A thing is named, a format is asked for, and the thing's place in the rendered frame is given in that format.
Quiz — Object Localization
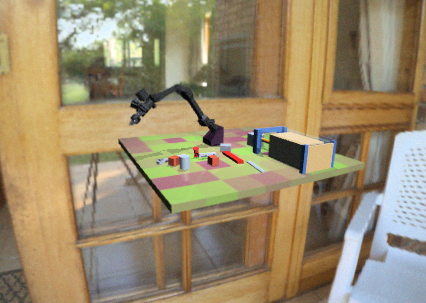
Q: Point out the small orange block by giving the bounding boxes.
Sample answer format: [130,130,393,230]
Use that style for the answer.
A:
[207,155,219,166]
[168,155,180,166]

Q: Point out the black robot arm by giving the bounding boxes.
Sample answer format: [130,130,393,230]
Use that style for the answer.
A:
[130,85,219,133]

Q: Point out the white flat bar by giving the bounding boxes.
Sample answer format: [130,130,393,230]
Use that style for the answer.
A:
[247,161,266,173]

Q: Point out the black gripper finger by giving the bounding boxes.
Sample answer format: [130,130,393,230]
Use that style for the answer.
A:
[134,106,147,118]
[129,115,139,125]

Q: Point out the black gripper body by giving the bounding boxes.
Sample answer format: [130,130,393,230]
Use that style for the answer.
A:
[135,103,150,123]

